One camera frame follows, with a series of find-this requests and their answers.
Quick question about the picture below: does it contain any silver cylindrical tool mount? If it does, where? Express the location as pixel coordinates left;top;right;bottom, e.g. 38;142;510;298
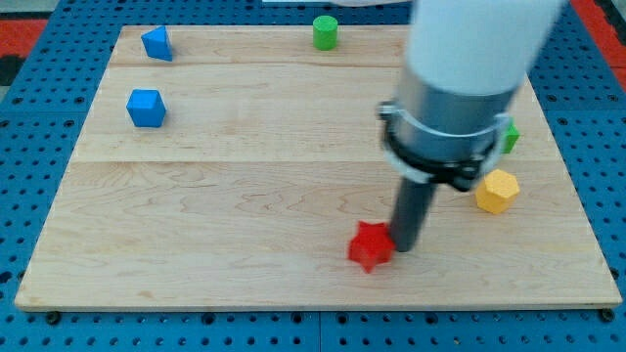
379;66;515;192

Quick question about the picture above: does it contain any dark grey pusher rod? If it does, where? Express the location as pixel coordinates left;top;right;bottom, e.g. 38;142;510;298
389;178;437;252

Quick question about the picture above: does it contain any yellow hexagon block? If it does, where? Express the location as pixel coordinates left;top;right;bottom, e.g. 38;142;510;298
475;169;520;214

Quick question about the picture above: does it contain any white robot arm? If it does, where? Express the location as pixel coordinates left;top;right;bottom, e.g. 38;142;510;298
378;0;565;252

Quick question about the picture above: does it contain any wooden board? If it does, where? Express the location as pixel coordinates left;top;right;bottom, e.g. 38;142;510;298
15;25;622;312

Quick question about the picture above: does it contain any red star block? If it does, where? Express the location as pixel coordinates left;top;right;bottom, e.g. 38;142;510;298
347;221;395;274

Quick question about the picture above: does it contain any green cylinder block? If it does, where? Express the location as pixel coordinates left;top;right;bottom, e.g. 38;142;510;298
312;15;338;51

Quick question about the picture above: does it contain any blue cube block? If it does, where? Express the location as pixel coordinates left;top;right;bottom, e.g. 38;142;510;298
126;89;166;128

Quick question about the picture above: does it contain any blue triangular prism block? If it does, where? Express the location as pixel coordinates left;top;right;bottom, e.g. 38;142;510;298
141;25;173;62

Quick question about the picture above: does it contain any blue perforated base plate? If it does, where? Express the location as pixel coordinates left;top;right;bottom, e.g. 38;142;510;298
1;0;625;351

